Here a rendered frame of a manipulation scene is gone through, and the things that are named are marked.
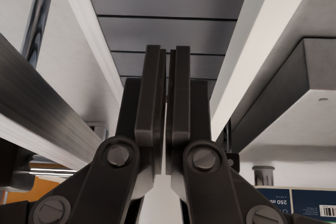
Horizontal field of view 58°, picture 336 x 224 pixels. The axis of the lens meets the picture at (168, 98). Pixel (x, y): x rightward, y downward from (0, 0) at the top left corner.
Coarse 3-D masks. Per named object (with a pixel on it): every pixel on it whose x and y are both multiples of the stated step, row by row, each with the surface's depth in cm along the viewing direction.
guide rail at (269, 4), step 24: (264, 0) 9; (288, 0) 9; (240, 24) 13; (264, 24) 10; (240, 48) 12; (264, 48) 12; (240, 72) 14; (216, 96) 19; (240, 96) 17; (216, 120) 21
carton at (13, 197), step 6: (36, 180) 211; (36, 186) 211; (12, 192) 189; (18, 192) 194; (24, 192) 199; (30, 192) 205; (12, 198) 189; (18, 198) 194; (24, 198) 199; (30, 198) 204
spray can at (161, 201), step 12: (156, 180) 25; (168, 180) 25; (156, 192) 24; (168, 192) 24; (144, 204) 25; (156, 204) 24; (168, 204) 24; (144, 216) 24; (156, 216) 24; (168, 216) 24; (180, 216) 24
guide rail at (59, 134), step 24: (0, 48) 5; (0, 72) 6; (24, 72) 6; (0, 96) 6; (24, 96) 6; (48, 96) 8; (0, 120) 6; (24, 120) 6; (48, 120) 8; (72, 120) 9; (24, 144) 8; (48, 144) 8; (72, 144) 10; (96, 144) 13; (72, 168) 13
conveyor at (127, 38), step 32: (96, 0) 15; (128, 0) 15; (160, 0) 15; (192, 0) 15; (224, 0) 15; (128, 32) 18; (160, 32) 18; (192, 32) 17; (224, 32) 17; (128, 64) 22; (192, 64) 21
